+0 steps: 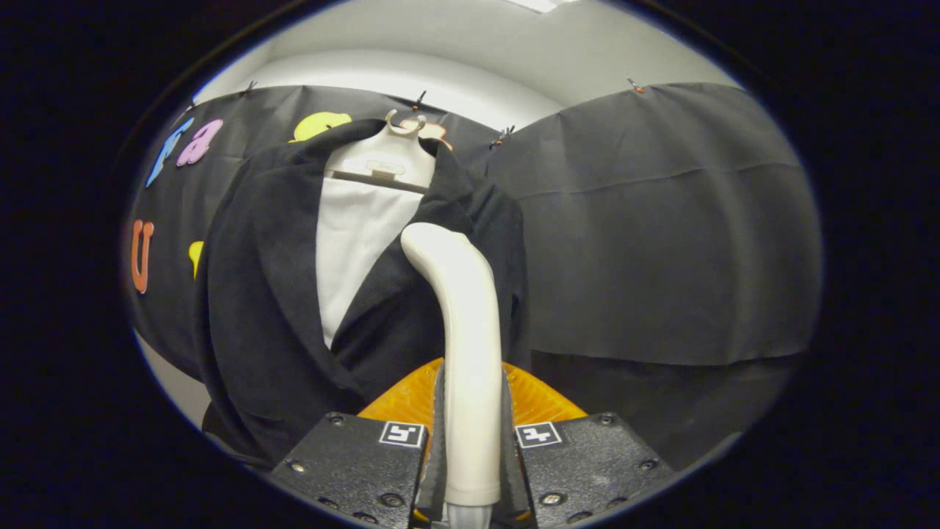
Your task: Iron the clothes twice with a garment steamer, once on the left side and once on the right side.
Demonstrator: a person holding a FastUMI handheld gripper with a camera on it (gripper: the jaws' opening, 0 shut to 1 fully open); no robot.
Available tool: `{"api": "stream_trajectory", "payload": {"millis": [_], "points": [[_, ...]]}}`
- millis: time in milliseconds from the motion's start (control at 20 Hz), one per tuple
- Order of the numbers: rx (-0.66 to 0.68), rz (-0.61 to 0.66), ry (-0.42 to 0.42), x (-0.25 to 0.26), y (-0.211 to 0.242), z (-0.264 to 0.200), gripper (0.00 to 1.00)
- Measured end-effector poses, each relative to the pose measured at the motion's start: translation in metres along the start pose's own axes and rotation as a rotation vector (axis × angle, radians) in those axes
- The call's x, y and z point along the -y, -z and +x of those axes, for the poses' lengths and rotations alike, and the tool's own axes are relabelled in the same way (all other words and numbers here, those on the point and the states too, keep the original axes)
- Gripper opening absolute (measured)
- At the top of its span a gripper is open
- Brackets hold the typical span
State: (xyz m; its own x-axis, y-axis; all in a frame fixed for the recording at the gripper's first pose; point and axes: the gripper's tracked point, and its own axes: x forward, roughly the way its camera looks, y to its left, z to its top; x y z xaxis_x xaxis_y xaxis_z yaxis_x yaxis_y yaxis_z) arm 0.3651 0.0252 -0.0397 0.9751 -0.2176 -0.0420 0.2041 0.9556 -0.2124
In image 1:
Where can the cream plastic hanger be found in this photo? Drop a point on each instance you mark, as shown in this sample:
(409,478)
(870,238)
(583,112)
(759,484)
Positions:
(382,158)

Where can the black jacket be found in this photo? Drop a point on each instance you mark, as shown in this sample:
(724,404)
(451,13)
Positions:
(272,294)

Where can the white garment steamer head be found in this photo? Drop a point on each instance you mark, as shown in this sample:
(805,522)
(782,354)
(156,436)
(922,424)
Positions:
(470,330)

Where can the black backdrop cloth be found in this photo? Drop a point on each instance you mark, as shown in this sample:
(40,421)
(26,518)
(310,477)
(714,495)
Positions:
(661,257)

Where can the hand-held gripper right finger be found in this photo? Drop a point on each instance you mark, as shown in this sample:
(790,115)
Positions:
(515,470)

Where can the ceiling light panel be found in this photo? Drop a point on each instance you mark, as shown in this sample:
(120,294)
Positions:
(540,4)

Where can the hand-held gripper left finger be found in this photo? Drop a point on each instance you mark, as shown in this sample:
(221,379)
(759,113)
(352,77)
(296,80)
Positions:
(435,470)

